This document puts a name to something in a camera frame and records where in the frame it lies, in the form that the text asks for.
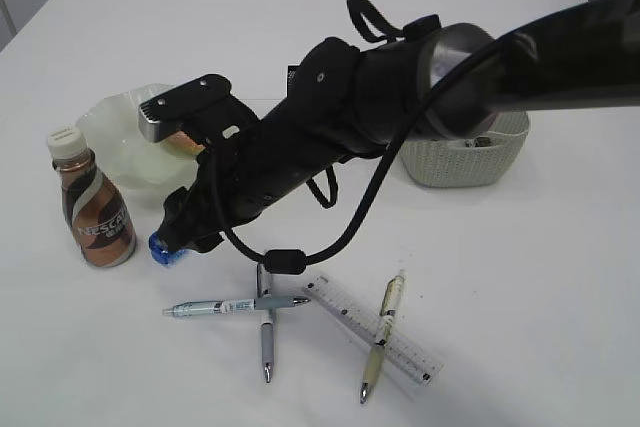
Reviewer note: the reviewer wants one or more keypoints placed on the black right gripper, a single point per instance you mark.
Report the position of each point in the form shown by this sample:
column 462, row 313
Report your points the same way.
column 346, row 103

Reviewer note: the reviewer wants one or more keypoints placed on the paper ball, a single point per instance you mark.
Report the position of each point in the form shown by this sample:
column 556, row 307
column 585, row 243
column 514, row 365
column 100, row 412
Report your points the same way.
column 479, row 142

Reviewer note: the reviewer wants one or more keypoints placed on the sugared bread roll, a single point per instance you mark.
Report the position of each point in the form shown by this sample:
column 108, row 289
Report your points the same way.
column 181, row 141

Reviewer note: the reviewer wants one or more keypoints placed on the blue pencil sharpener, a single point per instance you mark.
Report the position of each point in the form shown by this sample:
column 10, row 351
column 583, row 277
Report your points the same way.
column 160, row 253

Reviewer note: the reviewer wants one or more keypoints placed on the grey pen horizontal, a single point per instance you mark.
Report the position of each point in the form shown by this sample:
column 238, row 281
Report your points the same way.
column 224, row 307

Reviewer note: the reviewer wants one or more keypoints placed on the brown coffee bottle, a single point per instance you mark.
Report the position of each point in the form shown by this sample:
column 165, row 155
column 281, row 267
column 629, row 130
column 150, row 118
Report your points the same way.
column 93, row 207

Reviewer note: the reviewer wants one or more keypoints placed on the clear plastic ruler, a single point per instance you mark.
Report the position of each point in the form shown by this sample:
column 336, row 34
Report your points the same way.
column 404, row 354

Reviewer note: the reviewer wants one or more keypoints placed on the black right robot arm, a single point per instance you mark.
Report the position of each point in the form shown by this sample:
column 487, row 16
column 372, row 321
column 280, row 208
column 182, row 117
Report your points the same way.
column 582, row 57

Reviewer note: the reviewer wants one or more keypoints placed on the black mesh pen holder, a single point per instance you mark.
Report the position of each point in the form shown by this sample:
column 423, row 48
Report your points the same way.
column 290, row 78

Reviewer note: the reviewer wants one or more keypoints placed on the grey-green plastic basket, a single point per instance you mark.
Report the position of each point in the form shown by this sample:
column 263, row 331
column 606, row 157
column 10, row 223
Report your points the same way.
column 450, row 164

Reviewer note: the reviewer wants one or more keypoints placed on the grey pen lying vertical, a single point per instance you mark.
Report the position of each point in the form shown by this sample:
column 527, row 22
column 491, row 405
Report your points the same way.
column 263, row 287

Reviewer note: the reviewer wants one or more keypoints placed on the pale green wavy plate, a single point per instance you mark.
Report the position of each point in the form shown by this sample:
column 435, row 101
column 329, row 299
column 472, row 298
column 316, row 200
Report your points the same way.
column 145, row 172

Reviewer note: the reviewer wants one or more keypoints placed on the beige patterned pen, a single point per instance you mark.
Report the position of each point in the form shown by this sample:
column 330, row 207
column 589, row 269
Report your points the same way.
column 387, row 313

